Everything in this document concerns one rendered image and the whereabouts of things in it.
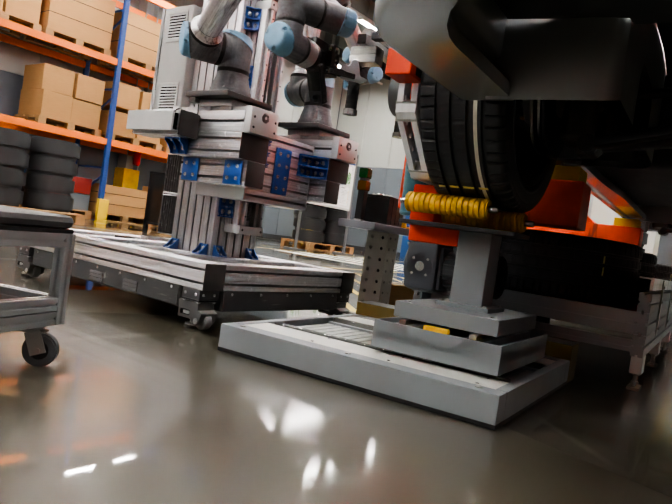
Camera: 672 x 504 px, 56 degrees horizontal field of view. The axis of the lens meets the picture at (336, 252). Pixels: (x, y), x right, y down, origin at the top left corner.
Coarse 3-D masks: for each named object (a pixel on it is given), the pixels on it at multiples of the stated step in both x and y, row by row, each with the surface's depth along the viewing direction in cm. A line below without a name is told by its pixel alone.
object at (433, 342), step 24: (384, 336) 172; (408, 336) 168; (432, 336) 165; (456, 336) 162; (480, 336) 162; (504, 336) 177; (528, 336) 199; (432, 360) 165; (456, 360) 161; (480, 360) 158; (504, 360) 159; (528, 360) 181
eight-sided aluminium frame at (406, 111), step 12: (408, 84) 172; (420, 84) 169; (408, 96) 173; (396, 108) 172; (408, 108) 170; (396, 120) 173; (408, 120) 171; (408, 132) 176; (408, 144) 178; (420, 144) 175; (408, 156) 180; (420, 156) 178; (408, 168) 184; (420, 168) 182; (420, 180) 187
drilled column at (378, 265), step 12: (372, 240) 267; (384, 240) 264; (396, 240) 271; (372, 252) 267; (384, 252) 264; (372, 264) 267; (384, 264) 264; (372, 276) 266; (384, 276) 266; (360, 288) 269; (372, 288) 266; (384, 288) 267; (360, 300) 269; (372, 300) 266; (384, 300) 269
